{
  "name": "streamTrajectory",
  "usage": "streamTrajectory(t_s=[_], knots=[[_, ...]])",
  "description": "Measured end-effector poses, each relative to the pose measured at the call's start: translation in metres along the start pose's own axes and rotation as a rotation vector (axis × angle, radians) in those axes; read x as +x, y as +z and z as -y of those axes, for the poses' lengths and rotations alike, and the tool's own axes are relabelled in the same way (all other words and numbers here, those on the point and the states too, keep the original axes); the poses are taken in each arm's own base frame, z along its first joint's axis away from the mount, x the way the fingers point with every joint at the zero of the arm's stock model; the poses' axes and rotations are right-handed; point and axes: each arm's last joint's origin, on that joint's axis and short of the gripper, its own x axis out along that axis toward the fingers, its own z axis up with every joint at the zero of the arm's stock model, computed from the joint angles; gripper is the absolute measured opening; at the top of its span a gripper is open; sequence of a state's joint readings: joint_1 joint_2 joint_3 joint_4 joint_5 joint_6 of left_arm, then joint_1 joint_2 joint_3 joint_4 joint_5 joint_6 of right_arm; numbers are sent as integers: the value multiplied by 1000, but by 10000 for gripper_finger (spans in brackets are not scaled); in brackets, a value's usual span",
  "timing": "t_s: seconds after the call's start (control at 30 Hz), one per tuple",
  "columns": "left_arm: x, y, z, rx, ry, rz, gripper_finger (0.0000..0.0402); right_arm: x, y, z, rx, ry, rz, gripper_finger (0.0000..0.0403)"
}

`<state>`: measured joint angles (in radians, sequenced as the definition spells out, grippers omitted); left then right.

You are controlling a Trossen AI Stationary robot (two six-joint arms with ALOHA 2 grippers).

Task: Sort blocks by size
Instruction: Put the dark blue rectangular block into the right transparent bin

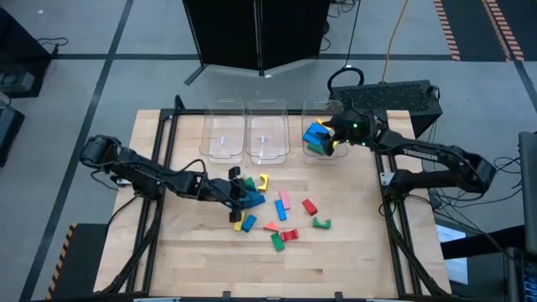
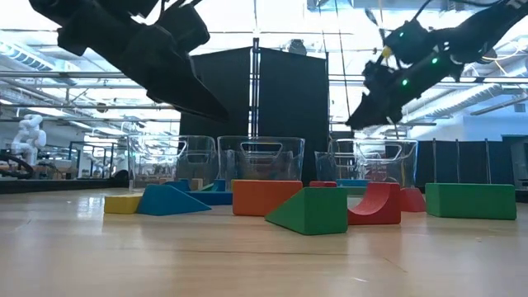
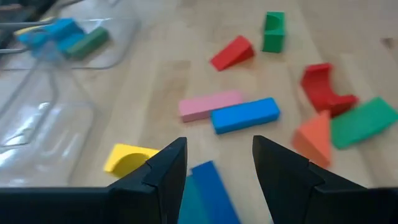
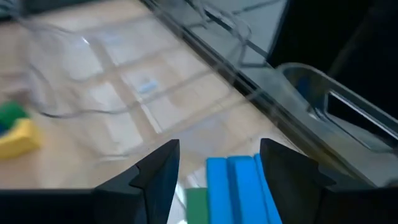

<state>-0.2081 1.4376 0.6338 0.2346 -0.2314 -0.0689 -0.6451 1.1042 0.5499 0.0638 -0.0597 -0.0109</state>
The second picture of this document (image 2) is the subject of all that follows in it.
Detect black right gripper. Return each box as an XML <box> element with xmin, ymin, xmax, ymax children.
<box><xmin>344</xmin><ymin>52</ymin><xmax>455</xmax><ymax>132</ymax></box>

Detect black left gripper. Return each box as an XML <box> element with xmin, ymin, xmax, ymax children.
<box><xmin>56</xmin><ymin>16</ymin><xmax>230</xmax><ymax>123</ymax></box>

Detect blue long block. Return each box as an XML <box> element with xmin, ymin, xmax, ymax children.
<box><xmin>187</xmin><ymin>190</ymin><xmax>234</xmax><ymax>207</ymax></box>
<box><xmin>336</xmin><ymin>178</ymin><xmax>371</xmax><ymax>189</ymax></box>

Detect clear plastic bin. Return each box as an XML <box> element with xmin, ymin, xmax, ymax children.
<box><xmin>314</xmin><ymin>138</ymin><xmax>419</xmax><ymax>190</ymax></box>
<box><xmin>126</xmin><ymin>134</ymin><xmax>219</xmax><ymax>194</ymax></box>
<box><xmin>216</xmin><ymin>135</ymin><xmax>307</xmax><ymax>186</ymax></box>

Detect red arch block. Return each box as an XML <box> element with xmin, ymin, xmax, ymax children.
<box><xmin>346</xmin><ymin>181</ymin><xmax>403</xmax><ymax>226</ymax></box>

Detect red triangular block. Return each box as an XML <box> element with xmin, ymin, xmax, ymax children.
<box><xmin>398</xmin><ymin>186</ymin><xmax>427</xmax><ymax>214</ymax></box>

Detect green triangular block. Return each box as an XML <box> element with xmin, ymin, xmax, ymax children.
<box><xmin>265</xmin><ymin>186</ymin><xmax>349</xmax><ymax>237</ymax></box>

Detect yellow long block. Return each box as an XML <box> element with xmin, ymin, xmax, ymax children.
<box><xmin>103</xmin><ymin>194</ymin><xmax>144</xmax><ymax>215</ymax></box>

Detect green rectangular block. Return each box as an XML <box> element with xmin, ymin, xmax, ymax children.
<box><xmin>424</xmin><ymin>182</ymin><xmax>518</xmax><ymax>221</ymax></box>

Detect orange triangular block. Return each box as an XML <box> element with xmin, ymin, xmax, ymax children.
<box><xmin>231</xmin><ymin>179</ymin><xmax>304</xmax><ymax>218</ymax></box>

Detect tall black partition screen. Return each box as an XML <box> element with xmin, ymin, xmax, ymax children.
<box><xmin>180</xmin><ymin>37</ymin><xmax>330</xmax><ymax>186</ymax></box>

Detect black ceiling fixture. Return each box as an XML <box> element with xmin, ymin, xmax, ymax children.
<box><xmin>288</xmin><ymin>38</ymin><xmax>309</xmax><ymax>57</ymax></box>

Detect low black partition panels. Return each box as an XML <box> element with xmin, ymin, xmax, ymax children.
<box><xmin>415</xmin><ymin>138</ymin><xmax>516</xmax><ymax>187</ymax></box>

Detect white robot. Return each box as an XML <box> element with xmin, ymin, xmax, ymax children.
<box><xmin>10</xmin><ymin>113</ymin><xmax>48</xmax><ymax>167</ymax></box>

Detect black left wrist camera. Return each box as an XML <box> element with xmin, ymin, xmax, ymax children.
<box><xmin>155</xmin><ymin>2</ymin><xmax>212</xmax><ymax>55</ymax></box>

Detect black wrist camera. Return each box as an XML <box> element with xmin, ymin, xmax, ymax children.
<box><xmin>383</xmin><ymin>18</ymin><xmax>441</xmax><ymax>67</ymax></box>
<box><xmin>155</xmin><ymin>2</ymin><xmax>212</xmax><ymax>55</ymax></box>

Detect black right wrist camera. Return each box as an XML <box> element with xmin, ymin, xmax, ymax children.
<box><xmin>383</xmin><ymin>18</ymin><xmax>441</xmax><ymax>67</ymax></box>

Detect black curved hose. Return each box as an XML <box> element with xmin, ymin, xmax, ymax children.
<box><xmin>0</xmin><ymin>150</ymin><xmax>37</xmax><ymax>181</ymax></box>

